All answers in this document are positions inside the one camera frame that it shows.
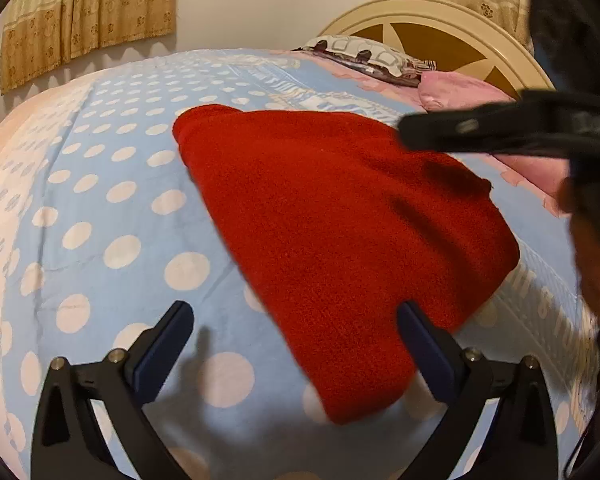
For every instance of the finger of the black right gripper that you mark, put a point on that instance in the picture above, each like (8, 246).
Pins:
(541, 123)

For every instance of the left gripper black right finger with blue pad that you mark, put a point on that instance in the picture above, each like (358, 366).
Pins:
(521, 442)

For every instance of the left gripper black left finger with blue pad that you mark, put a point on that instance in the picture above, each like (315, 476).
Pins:
(67, 440)

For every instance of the red knitted embroidered sweater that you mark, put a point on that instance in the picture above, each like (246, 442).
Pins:
(334, 224)

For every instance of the person's hand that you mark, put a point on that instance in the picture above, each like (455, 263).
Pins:
(580, 197)

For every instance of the pink pillow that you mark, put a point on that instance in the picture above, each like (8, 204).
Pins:
(439, 91)

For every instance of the cream and brown headboard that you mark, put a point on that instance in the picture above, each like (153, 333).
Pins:
(456, 38)

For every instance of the white patterned pillow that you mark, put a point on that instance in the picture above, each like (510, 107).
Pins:
(370, 57)

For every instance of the blue polka dot bedsheet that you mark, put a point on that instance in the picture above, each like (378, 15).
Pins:
(101, 229)

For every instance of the beige patterned left curtain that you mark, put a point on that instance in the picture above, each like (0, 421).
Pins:
(42, 35)

